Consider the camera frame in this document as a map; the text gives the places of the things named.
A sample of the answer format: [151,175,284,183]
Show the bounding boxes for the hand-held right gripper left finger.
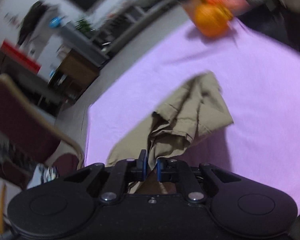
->
[64,149,148,203]

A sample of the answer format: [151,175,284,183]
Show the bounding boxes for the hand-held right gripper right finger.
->
[156,157,242,204]

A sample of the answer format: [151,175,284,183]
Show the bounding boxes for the khaki pants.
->
[106,71,234,195]

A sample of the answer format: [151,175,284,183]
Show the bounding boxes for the pile of folded clothes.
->
[27,164,60,189]

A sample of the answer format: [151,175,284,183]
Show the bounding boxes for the wooden cabinet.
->
[47,50,100,98]

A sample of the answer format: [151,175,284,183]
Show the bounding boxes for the lilac towel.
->
[84,17,300,218]

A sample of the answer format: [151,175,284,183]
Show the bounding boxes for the maroon banquet chair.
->
[0,74,85,188]

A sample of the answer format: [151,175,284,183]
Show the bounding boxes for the grey tower speaker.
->
[60,22,110,67]

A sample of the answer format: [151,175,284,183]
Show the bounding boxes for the grey television stand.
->
[90,0,180,53]

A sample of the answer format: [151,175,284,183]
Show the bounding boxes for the green potted plant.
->
[76,17,93,33]

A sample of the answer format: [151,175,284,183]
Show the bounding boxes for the large orange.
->
[194,2,230,38]

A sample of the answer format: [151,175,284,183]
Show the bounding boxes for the dark bull sculpture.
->
[16,1,50,45]

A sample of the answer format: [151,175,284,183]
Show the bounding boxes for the long red wall banner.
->
[0,41,42,74]

